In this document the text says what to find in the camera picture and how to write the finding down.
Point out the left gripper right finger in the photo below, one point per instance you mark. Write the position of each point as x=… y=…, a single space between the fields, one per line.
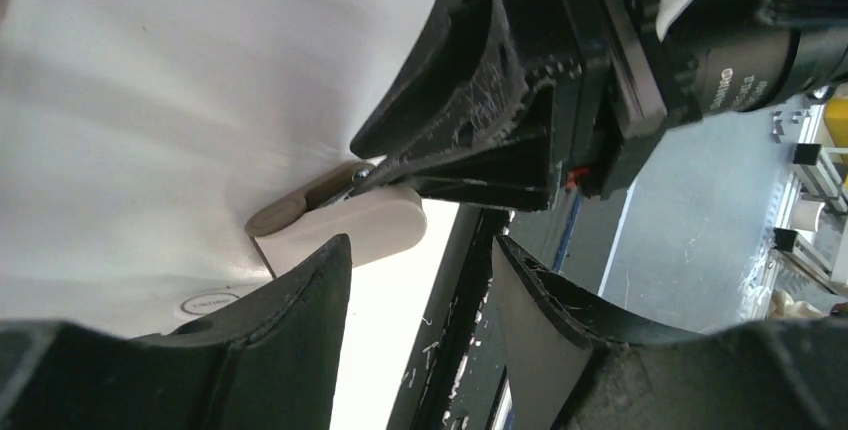
x=577 y=361

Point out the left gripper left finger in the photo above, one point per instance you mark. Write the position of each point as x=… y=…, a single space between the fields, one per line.
x=266 y=361

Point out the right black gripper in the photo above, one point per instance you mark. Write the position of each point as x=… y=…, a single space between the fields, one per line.
x=600 y=89

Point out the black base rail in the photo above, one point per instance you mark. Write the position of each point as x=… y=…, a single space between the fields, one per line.
x=455 y=371

